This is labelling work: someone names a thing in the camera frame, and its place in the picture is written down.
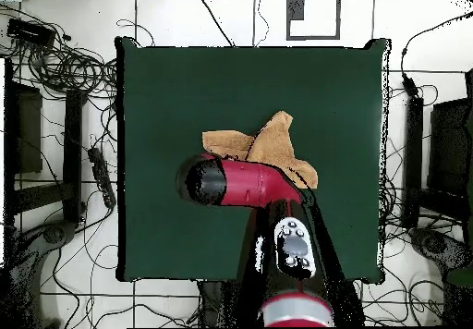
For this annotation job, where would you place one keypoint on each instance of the orange terry towel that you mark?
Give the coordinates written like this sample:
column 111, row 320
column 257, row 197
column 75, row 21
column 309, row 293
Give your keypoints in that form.
column 273, row 144

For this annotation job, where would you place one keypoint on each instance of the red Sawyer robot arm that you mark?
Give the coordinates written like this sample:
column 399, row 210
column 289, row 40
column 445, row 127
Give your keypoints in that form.
column 251, row 185

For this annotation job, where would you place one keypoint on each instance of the dark green table cloth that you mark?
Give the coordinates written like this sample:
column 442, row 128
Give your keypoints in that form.
column 166, row 103

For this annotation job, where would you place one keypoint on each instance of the black power strip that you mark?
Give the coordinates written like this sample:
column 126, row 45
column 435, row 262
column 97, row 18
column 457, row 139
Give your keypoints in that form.
column 101, row 175

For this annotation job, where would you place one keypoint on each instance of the grey tripod base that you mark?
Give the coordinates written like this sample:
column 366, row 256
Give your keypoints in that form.
column 436, row 244
column 55, row 233

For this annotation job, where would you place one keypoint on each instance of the black electronics box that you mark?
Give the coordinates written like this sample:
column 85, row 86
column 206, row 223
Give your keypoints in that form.
column 29, row 31

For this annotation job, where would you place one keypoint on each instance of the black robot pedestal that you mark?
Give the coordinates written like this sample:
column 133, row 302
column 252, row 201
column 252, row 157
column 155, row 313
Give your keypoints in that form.
column 212, row 303

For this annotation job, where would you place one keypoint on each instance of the black metal frame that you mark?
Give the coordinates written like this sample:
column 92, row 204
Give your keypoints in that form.
column 72, row 140
column 449, row 140

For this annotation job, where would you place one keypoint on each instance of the grey floor outlet frame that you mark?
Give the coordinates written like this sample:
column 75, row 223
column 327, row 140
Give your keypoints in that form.
column 295, row 9

